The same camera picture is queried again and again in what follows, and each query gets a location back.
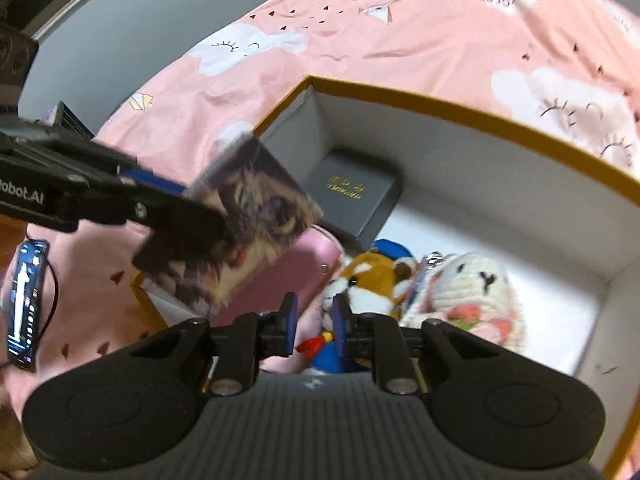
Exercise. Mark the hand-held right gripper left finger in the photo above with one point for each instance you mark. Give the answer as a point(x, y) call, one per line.
point(290, 325)

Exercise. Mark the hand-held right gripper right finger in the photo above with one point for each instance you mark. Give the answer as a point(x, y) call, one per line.
point(340, 325)

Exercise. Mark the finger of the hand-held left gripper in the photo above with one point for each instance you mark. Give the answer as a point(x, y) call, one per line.
point(150, 184)
point(185, 220)

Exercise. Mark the red panda plush toy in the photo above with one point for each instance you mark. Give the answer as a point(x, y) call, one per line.
point(370, 280)

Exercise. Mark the pink pouch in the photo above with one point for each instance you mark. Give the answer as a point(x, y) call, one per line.
point(300, 270)

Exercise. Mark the white box with cat print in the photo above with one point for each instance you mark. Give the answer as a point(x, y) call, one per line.
point(260, 210)

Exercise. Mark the dark grey box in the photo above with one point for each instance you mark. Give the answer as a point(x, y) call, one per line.
point(350, 195)

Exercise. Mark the white crochet bunny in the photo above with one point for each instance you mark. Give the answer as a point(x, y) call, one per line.
point(475, 285)

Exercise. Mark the orange cardboard box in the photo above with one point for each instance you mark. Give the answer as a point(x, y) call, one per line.
point(475, 170)

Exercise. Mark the black smartphone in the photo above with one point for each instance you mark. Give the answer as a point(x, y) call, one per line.
point(25, 305)

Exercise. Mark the pink printed blanket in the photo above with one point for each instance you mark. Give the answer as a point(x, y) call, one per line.
point(425, 25)

